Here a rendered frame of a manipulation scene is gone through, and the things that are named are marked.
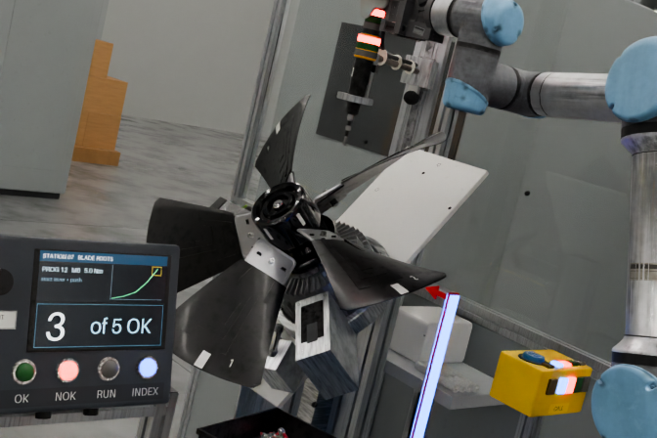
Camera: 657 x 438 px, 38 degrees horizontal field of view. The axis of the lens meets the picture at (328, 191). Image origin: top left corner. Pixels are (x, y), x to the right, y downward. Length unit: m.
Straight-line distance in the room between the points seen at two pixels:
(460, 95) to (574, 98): 0.18
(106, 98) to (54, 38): 2.62
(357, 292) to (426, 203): 0.53
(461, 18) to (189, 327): 0.74
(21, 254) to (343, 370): 0.87
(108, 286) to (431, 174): 1.20
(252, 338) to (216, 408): 1.58
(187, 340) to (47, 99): 5.84
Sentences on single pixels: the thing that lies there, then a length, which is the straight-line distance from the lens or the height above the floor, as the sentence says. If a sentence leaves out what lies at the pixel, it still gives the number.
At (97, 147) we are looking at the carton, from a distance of 10.05.
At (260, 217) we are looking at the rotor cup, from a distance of 1.85.
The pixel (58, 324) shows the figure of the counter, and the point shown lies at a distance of 1.08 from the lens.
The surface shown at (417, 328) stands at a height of 0.94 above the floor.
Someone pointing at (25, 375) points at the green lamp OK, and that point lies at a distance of 1.07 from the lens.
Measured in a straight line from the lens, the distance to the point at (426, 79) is 2.35.
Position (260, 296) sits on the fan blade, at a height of 1.05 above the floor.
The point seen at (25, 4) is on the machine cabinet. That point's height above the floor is 1.44.
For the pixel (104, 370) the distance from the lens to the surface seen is 1.11.
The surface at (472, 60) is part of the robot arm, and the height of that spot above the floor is 1.57.
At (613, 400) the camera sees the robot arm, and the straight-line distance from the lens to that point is 1.25.
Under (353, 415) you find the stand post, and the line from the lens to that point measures 2.21.
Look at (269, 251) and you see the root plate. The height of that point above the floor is 1.13.
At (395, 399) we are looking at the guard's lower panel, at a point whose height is 0.66.
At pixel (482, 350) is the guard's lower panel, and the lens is 2.45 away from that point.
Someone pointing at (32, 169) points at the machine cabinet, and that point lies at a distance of 7.58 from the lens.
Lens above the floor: 1.50
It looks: 7 degrees down
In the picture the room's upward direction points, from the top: 13 degrees clockwise
